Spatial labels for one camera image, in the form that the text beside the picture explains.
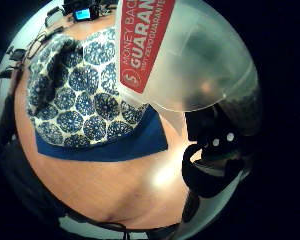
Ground small black box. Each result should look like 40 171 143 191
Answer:
5 47 27 63

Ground black framed eyeglasses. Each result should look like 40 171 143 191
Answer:
24 31 50 60

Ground blue white patterned cloth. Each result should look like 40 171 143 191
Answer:
24 27 170 164

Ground translucent plastic container red label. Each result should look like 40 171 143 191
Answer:
114 0 263 137

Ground black device with blue screen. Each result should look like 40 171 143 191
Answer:
71 5 100 23

